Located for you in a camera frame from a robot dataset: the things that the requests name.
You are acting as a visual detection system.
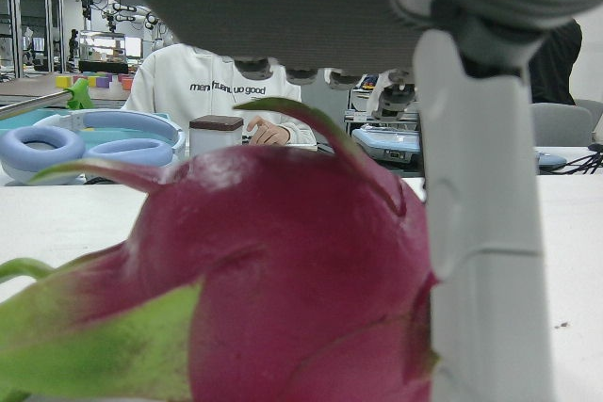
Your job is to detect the red dragon fruit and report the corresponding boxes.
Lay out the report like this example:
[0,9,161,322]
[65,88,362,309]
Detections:
[0,96,442,402]

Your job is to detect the person in white sweatshirt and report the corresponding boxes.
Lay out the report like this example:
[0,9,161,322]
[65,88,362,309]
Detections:
[121,42,318,147]

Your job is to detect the white jar brown lid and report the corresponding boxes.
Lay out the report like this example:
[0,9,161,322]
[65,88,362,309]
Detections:
[187,115,245,159]

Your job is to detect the blue teach pendant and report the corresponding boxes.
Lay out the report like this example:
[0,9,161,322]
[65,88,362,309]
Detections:
[350,125,424,167]

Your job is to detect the row of coloured blocks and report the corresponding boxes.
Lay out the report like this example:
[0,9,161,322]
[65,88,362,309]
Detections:
[55,72,137,91]

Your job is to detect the green plastic toy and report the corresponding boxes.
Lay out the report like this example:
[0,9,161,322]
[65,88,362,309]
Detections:
[65,77,94,112]

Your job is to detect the person in black clothes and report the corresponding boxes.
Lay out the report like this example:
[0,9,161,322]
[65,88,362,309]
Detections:
[528,19,584,106]

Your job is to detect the blue white headphones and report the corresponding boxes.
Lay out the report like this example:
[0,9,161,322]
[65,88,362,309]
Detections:
[0,109,187,185]

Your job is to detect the grey office chair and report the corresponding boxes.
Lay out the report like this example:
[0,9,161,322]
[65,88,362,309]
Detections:
[531,102,595,148]

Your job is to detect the black cables on desk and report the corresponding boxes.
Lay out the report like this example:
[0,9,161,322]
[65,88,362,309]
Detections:
[549,142,603,176]

